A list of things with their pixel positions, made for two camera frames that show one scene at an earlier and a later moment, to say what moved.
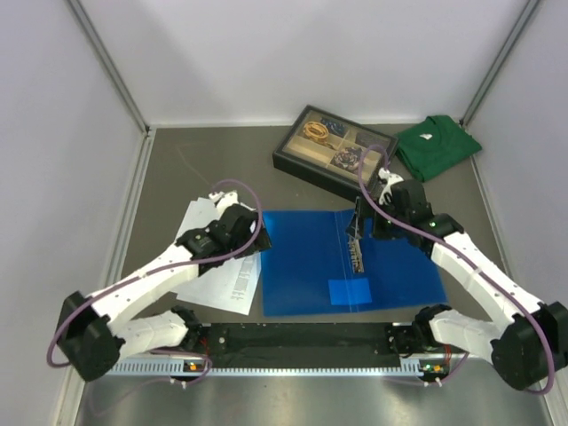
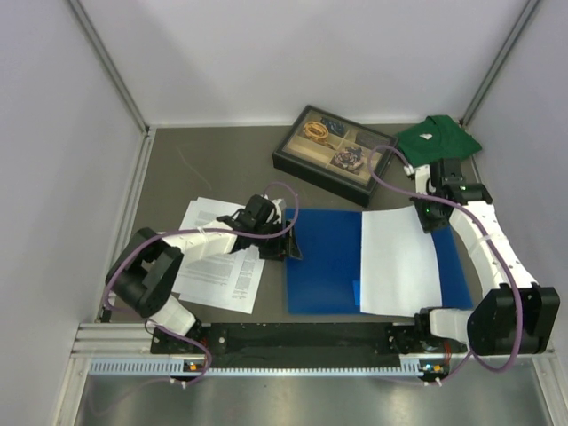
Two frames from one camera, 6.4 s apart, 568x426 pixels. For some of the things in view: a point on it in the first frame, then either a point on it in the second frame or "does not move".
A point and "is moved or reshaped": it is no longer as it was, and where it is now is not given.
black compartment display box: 323,149 does not move
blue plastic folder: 308,265 is moved or reshaped
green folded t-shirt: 434,145 does not move
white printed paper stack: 228,285 does not move
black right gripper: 357,225 → 426,224
